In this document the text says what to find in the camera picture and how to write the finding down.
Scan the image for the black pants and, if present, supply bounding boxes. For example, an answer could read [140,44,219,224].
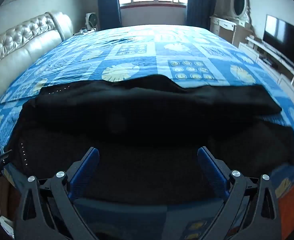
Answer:
[5,75,294,205]

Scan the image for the cream tufted leather headboard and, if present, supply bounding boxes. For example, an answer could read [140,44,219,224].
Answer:
[0,11,73,98]

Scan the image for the white desk fan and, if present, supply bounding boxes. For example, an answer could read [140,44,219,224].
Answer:
[85,12,98,30]

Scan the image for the black flat television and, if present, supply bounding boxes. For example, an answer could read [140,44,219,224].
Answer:
[263,15,294,66]

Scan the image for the left dark blue curtain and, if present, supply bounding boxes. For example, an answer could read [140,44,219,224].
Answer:
[98,0,122,30]

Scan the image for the dark blue curtain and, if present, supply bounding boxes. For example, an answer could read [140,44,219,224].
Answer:
[98,0,122,30]
[186,0,216,30]

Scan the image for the blue patterned bed sheet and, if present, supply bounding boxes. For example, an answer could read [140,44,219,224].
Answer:
[0,24,294,240]

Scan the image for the right dark blue curtain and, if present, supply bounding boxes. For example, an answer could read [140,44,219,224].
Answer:
[186,0,216,30]

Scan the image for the white tv cabinet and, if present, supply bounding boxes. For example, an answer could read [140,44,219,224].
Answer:
[239,37,294,104]

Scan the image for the oval vanity mirror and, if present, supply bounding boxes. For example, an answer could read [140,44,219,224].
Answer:
[231,0,251,23]

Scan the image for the white vanity dresser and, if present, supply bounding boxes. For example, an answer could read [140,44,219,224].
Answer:
[210,16,254,47]

